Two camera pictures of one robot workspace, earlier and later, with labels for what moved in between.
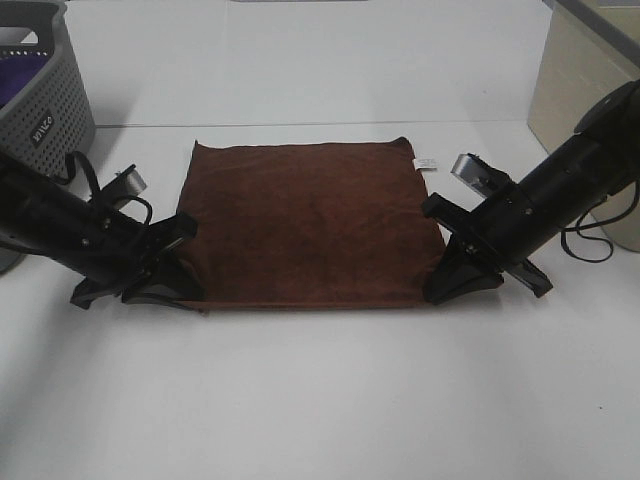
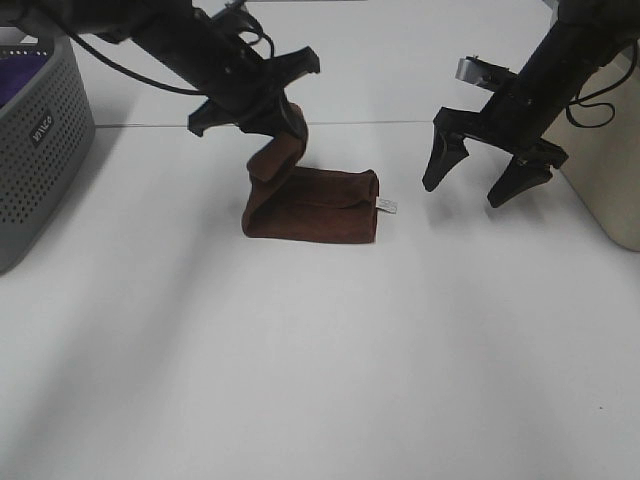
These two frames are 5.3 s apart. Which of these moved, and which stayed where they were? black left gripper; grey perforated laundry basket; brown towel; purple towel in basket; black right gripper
Moved: black left gripper; brown towel; black right gripper
Stayed: purple towel in basket; grey perforated laundry basket
